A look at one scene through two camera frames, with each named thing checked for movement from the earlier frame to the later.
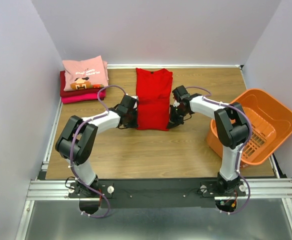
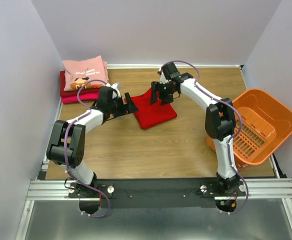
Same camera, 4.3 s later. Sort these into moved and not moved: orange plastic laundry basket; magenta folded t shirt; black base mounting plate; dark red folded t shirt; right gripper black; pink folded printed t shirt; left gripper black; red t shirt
Moved: right gripper black; left gripper black; red t shirt
Not moved: orange plastic laundry basket; black base mounting plate; pink folded printed t shirt; dark red folded t shirt; magenta folded t shirt
